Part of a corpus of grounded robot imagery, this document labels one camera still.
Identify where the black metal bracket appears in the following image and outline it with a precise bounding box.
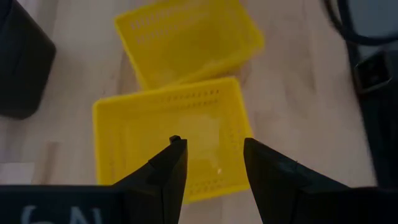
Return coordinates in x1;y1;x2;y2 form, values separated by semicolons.
353;49;398;189

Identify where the black cable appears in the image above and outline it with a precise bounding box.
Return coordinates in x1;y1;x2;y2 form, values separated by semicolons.
322;0;398;47

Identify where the yellow slotted plastic basket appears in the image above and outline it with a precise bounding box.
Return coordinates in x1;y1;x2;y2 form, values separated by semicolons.
114;0;266;91
92;76;254;205

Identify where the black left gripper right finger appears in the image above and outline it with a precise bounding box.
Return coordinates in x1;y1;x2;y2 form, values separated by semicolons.
243;138;398;224

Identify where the black rounded housing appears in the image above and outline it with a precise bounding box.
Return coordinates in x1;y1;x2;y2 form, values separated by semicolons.
0;0;57;121

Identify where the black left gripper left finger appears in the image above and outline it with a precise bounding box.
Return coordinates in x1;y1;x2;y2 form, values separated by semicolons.
0;134;188;224

